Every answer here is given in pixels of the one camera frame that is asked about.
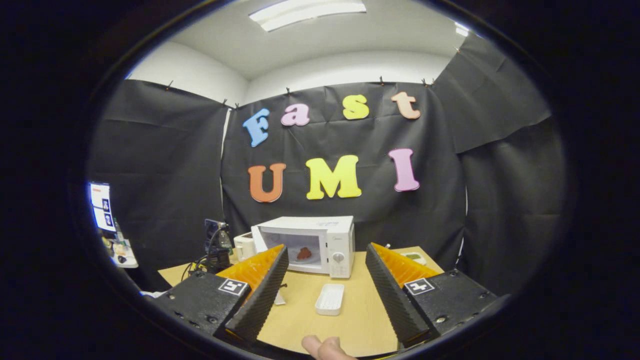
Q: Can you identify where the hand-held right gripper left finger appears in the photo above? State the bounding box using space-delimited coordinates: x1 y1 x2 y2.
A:
152 244 290 343

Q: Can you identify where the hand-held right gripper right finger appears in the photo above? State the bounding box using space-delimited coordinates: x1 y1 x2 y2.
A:
365 242 501 349

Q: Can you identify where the white microwave oven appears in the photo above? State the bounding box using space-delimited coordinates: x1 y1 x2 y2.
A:
251 216 356 279

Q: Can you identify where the white rectangular food tray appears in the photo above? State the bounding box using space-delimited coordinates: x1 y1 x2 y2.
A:
315 283 345 316

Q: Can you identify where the white toaster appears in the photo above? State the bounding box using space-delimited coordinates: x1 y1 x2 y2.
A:
233 232 257 262

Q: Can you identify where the white side desk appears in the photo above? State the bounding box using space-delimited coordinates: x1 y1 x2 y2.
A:
102 235 139 269

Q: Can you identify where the black backdrop cloth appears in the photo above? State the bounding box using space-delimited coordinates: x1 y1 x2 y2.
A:
85 32 568 296

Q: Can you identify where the computer monitor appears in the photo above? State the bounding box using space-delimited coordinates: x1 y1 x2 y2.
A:
89 181 117 232

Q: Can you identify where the long ceiling light panel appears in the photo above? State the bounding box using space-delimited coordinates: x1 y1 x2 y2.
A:
249 0 367 32

